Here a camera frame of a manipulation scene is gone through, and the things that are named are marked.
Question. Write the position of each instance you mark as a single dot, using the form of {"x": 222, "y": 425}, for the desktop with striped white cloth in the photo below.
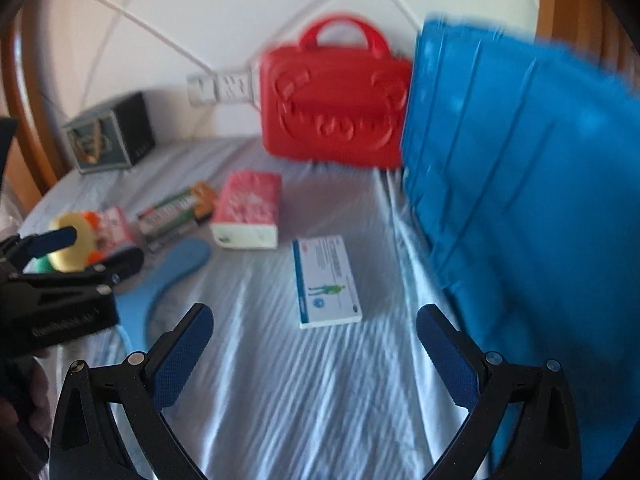
{"x": 300, "y": 385}

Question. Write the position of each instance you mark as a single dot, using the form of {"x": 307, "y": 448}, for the wooden door frame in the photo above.
{"x": 555, "y": 0}

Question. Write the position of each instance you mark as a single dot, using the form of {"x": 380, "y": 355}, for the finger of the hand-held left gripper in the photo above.
{"x": 120, "y": 262}
{"x": 50, "y": 241}

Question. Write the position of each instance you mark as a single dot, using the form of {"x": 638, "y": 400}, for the dark small box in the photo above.
{"x": 170, "y": 241}

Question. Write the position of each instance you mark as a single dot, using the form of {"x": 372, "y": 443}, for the green yellow plush toy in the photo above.
{"x": 75, "y": 252}

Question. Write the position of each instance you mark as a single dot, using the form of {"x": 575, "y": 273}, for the dark green box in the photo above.
{"x": 110, "y": 135}

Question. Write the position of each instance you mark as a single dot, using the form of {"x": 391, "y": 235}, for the light blue curved plastic piece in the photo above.
{"x": 175, "y": 265}

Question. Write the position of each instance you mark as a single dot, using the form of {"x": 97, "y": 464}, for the person's left hand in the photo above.
{"x": 40, "y": 390}

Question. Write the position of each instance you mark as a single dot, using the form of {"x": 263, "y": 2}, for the red plastic carry case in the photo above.
{"x": 330, "y": 110}

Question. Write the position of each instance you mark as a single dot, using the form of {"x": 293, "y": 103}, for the blue plastic crate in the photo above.
{"x": 525, "y": 210}

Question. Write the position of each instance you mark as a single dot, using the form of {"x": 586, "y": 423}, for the pink red tissue pack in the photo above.
{"x": 245, "y": 205}

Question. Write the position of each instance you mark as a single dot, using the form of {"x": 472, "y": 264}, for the green orange small box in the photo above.
{"x": 172, "y": 207}

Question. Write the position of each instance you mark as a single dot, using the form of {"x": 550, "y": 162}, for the white wall socket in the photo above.
{"x": 220, "y": 87}

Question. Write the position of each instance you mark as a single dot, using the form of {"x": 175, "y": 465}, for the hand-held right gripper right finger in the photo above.
{"x": 447, "y": 355}

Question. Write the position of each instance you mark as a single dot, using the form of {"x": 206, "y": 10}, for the brown wooden frame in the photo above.
{"x": 27, "y": 110}

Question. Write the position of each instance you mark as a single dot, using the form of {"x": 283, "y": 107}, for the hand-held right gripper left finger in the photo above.
{"x": 182, "y": 355}

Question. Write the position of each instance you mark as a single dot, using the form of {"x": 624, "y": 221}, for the pink teal tissue packet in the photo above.
{"x": 117, "y": 227}

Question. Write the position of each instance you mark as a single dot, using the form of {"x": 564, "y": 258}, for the white blue medicine box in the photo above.
{"x": 325, "y": 280}

